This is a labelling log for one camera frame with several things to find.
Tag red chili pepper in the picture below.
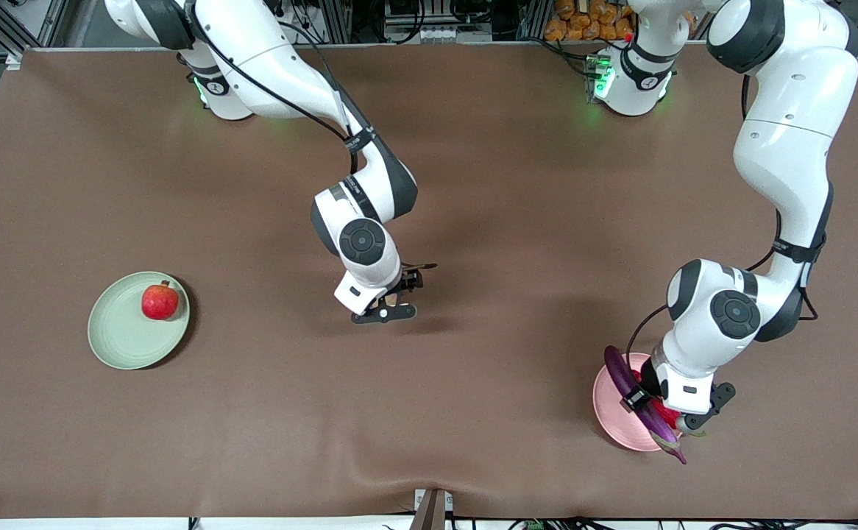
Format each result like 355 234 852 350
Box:
629 370 707 439

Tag purple eggplant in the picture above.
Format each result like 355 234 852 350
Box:
603 345 689 465

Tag red apple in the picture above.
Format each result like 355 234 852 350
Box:
141 280 180 322

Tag pink round plate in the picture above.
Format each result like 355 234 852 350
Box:
592 352 684 452

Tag brown table cloth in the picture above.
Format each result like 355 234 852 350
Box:
0 46 858 520

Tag green round plate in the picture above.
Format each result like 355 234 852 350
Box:
88 272 191 370

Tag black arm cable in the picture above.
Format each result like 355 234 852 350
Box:
179 0 380 177
624 74 831 361

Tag grey metal bracket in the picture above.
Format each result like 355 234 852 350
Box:
411 488 454 530

